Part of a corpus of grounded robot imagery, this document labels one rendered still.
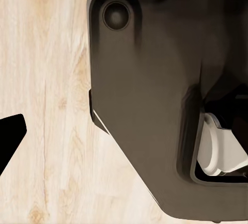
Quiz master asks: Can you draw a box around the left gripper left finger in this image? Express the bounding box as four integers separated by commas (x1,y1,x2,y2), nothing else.
0,114,27,175

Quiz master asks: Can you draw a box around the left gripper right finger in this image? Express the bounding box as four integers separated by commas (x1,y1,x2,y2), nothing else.
231,113,248,155

